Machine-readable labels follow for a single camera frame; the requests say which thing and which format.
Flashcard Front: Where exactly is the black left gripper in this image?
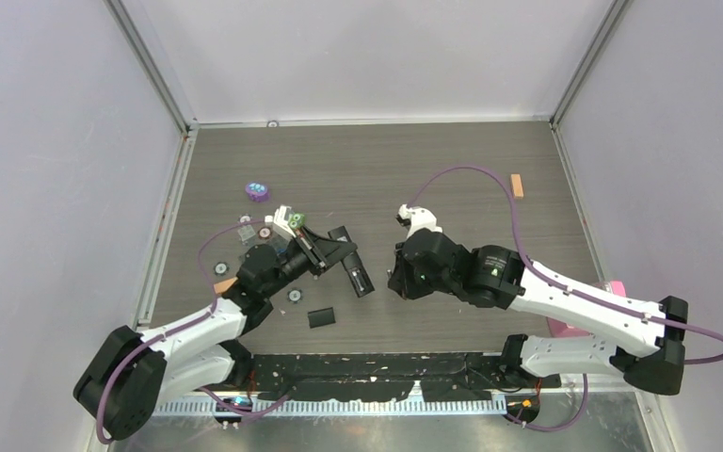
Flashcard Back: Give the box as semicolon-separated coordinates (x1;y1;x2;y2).
263;225;355;299

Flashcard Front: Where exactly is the black remote control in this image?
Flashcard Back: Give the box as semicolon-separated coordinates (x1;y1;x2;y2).
328;226;375;299

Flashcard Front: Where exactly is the black battery cover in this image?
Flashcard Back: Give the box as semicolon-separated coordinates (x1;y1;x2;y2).
307;307;336;329

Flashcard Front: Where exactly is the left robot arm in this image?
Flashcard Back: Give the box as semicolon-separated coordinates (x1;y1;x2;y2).
72;227;358;444

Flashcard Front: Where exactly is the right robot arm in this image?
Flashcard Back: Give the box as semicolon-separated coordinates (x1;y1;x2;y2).
388;230;688;396

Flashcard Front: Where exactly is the green monster toy block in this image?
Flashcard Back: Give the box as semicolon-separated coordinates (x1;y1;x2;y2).
287;213;306;230

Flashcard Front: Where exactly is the blue poker chip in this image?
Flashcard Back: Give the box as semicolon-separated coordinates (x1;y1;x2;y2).
287;288;303;304

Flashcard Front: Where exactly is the grey building brick piece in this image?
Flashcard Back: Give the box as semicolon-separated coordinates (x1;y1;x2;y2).
237;225;257;243

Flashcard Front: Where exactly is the purple monster toy block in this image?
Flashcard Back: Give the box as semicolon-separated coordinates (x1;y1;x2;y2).
245;182;270;202

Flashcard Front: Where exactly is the orange wooden block near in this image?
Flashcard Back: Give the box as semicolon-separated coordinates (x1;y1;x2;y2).
213;278;237;296

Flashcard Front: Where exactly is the orange wooden block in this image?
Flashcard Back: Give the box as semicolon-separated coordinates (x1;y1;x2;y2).
510;173;524;200
213;278;237;296

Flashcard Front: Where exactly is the orange wooden block far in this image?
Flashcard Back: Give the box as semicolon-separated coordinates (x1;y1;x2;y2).
510;173;524;200

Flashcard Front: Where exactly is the pink toy toaster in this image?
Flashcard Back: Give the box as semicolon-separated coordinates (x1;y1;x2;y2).
547;281;626;338

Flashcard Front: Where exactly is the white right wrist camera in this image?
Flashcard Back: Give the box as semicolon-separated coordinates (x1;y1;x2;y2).
395;204;443;238

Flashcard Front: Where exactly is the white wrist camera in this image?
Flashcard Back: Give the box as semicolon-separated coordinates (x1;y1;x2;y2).
395;204;443;238
265;205;299;240

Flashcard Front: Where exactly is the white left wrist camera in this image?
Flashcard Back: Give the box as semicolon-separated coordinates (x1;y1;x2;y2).
265;205;299;240

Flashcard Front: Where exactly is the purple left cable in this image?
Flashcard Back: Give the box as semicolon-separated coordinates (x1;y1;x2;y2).
96;219;269;445

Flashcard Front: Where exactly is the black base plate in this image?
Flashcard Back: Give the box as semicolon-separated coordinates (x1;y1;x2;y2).
240;351;560;402

